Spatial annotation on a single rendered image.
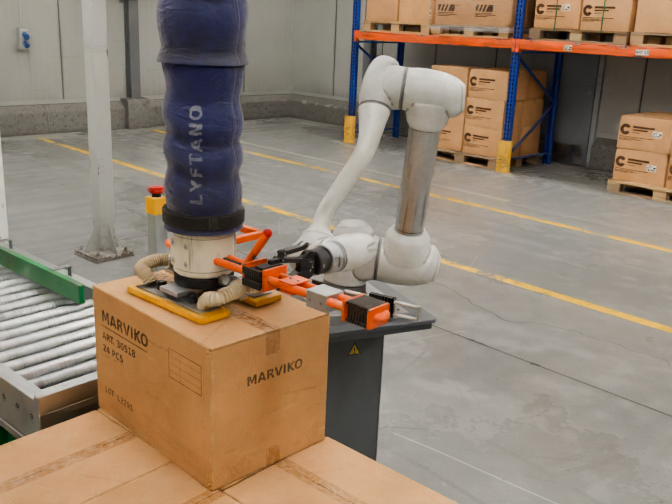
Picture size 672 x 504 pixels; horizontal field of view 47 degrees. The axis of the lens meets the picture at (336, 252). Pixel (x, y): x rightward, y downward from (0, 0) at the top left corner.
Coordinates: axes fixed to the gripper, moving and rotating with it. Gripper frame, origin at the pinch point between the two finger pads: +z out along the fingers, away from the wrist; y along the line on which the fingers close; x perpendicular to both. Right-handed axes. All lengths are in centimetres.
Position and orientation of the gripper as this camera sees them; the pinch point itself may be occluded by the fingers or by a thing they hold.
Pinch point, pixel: (268, 274)
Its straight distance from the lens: 202.7
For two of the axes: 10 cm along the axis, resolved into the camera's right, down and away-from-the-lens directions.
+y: -0.4, 9.6, 2.8
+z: -6.7, 1.9, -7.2
